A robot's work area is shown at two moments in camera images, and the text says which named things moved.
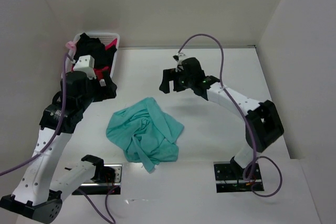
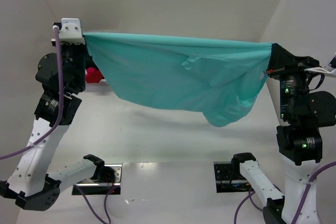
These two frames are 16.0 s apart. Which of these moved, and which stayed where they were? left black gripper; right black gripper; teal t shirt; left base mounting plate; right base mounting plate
Moved: teal t shirt; left black gripper; right black gripper
Stayed: left base mounting plate; right base mounting plate
